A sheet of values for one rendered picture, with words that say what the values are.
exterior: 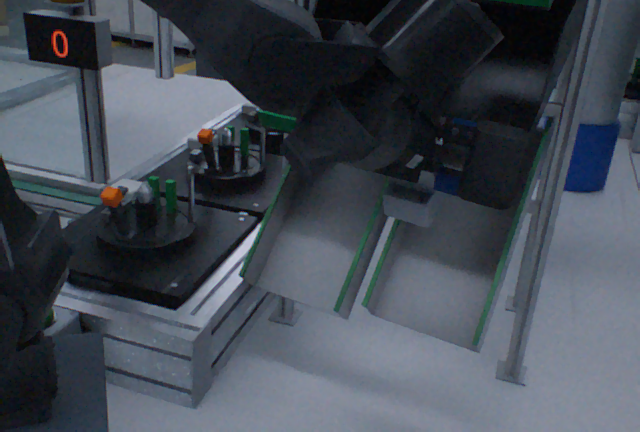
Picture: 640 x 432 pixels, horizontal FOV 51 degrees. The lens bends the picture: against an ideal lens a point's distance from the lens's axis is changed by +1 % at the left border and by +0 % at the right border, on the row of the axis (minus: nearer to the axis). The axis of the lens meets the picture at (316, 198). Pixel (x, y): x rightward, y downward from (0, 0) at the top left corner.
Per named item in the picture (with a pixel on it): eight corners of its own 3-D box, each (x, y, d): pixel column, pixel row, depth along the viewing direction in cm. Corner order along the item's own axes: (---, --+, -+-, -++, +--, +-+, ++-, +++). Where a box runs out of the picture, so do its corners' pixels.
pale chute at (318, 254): (347, 321, 76) (337, 311, 72) (252, 286, 81) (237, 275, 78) (430, 112, 84) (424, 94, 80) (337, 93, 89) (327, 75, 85)
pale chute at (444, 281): (480, 354, 72) (476, 345, 68) (370, 314, 77) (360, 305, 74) (554, 131, 79) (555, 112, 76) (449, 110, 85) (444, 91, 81)
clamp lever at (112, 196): (128, 239, 88) (112, 198, 83) (115, 236, 89) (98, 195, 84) (141, 220, 91) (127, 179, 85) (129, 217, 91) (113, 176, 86)
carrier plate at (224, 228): (180, 310, 82) (180, 296, 81) (20, 269, 89) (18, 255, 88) (258, 228, 103) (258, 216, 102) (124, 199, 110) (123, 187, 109)
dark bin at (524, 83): (514, 179, 65) (520, 122, 60) (391, 150, 71) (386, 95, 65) (584, 21, 80) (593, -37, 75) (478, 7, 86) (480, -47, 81)
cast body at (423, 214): (429, 229, 58) (427, 174, 53) (383, 215, 60) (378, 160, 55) (463, 166, 63) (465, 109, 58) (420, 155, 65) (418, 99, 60)
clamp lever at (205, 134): (215, 171, 110) (207, 137, 105) (204, 169, 111) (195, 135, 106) (224, 157, 113) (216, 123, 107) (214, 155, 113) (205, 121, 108)
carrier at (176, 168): (262, 224, 104) (264, 150, 99) (129, 196, 111) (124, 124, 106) (312, 170, 125) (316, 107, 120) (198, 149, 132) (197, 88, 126)
